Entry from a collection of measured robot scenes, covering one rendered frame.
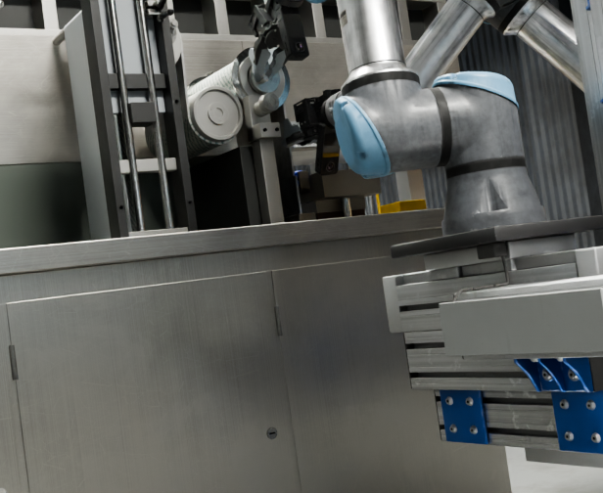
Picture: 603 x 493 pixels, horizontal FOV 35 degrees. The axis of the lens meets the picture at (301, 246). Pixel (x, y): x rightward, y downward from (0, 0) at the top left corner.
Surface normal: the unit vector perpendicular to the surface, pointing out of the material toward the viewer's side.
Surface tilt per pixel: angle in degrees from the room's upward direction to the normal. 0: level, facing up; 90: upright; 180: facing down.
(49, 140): 90
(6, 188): 90
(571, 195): 90
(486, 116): 90
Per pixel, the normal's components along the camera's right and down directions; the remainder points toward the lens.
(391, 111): 0.05, -0.19
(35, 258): 0.52, -0.11
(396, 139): 0.17, 0.25
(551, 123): -0.83, 0.09
